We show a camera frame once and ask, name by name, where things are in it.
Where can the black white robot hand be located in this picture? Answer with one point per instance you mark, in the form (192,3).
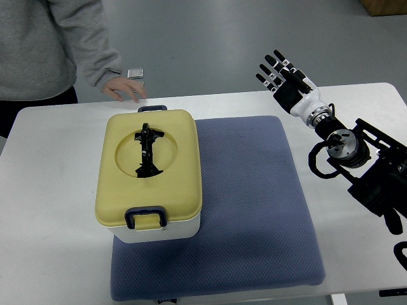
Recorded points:
(292,89)

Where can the person's bare hand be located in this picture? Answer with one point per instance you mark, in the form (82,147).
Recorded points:
(133,89)

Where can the yellow box lid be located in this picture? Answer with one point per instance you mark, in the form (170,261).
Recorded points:
(150,172)

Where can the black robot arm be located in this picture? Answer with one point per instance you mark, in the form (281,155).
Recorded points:
(373,162)

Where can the brown cardboard box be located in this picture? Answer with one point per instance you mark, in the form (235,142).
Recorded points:
(378,8)

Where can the white storage box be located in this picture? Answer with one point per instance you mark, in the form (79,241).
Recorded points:
(172,231)

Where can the upper metal floor plate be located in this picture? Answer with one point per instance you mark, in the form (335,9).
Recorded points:
(135,73)

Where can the grey sweater person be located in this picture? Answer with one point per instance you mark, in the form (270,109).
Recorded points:
(44,45)

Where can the blue cushion mat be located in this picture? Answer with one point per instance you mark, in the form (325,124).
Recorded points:
(256,231)

